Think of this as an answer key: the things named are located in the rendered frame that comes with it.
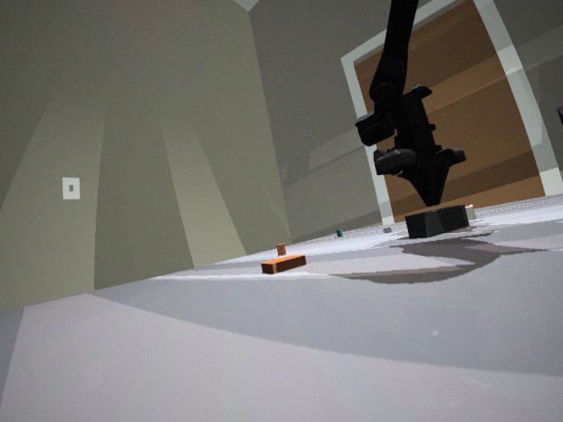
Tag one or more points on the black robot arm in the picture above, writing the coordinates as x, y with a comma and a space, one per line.
393, 108

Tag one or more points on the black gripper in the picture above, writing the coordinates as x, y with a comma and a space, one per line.
418, 145

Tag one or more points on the orange-brown flat block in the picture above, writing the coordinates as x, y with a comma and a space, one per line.
283, 264

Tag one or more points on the cream rectangular tray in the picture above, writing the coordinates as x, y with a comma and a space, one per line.
470, 212

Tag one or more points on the small brown block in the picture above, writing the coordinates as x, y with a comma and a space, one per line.
281, 249

